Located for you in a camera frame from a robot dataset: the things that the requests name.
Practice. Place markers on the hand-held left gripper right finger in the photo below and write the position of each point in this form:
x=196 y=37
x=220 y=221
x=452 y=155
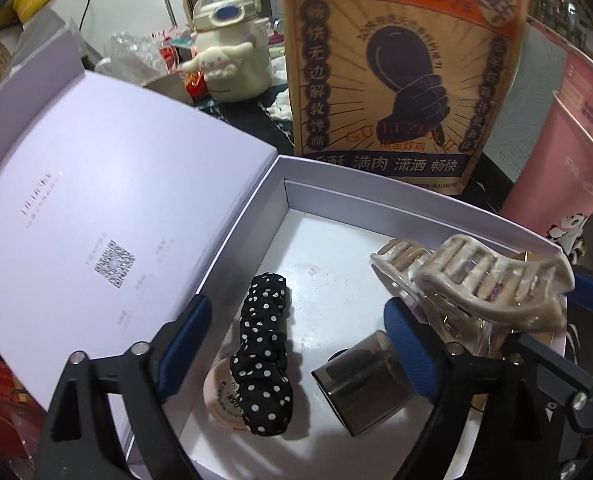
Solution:
x=411 y=355

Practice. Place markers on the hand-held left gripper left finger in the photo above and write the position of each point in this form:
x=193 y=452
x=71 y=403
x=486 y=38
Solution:
x=186 y=345

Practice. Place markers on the pink round compact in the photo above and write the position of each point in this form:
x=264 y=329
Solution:
x=220 y=395

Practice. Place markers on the cream hair claw clip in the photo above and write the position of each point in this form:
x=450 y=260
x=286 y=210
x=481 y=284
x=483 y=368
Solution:
x=501 y=305

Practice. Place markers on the lavender gift box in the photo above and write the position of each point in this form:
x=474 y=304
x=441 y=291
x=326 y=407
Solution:
x=126 y=185

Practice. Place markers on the black polka dot scrunchie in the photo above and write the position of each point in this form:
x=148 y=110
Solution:
x=261 y=360

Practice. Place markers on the red box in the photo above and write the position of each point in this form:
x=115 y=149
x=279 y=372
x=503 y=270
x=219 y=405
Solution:
x=1 y=390

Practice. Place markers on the crumpled white tissue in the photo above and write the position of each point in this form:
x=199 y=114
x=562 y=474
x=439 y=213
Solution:
x=280 y=107

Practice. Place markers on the cream cartoon dog water bottle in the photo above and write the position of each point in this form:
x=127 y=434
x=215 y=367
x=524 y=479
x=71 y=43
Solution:
x=236 y=70

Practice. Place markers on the clear plastic bag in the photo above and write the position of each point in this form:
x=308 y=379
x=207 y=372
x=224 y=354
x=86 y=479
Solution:
x=136 y=55

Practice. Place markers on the brown printed paper bag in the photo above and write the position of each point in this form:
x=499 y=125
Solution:
x=326 y=60

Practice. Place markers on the white appliance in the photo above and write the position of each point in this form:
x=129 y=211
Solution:
x=121 y=5

